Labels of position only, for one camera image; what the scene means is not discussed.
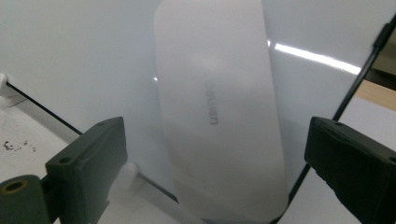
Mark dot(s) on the white whiteboard stand foot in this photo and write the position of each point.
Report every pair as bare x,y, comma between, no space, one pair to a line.
9,90
127,175

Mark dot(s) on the white whiteboard eraser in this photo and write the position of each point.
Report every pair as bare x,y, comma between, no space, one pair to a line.
218,109

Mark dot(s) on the white whiteboard with black frame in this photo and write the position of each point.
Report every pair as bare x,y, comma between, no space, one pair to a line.
77,46

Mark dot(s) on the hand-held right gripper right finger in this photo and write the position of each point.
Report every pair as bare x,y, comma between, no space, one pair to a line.
358,161

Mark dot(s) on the wooden table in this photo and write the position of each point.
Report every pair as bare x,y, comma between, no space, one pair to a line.
378,95

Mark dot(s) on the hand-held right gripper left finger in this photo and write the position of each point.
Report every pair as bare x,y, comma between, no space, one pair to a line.
87,161

